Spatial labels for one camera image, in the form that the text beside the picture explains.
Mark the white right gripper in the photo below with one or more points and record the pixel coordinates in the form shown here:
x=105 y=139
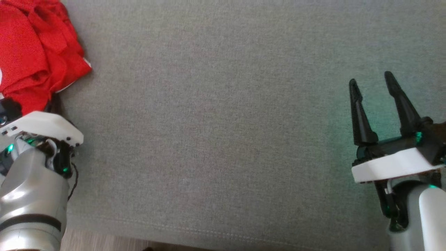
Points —
x=390 y=164

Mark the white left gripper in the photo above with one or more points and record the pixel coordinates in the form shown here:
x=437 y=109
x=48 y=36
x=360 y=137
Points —
x=45 y=125

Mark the red basketball jersey white trim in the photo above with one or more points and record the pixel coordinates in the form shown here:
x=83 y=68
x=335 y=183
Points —
x=31 y=52

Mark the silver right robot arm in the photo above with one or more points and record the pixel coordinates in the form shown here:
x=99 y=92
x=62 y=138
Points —
x=425 y=216

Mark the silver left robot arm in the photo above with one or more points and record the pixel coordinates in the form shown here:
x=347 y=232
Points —
x=31 y=195

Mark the grey fabric sofa seat cushion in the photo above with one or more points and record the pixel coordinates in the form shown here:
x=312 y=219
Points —
x=223 y=122

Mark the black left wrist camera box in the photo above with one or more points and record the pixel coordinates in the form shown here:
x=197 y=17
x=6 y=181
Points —
x=10 y=109

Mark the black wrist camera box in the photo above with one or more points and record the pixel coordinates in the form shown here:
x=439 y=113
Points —
x=10 y=109
x=433 y=143

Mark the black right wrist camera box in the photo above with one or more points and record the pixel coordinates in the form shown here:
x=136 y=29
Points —
x=433 y=143

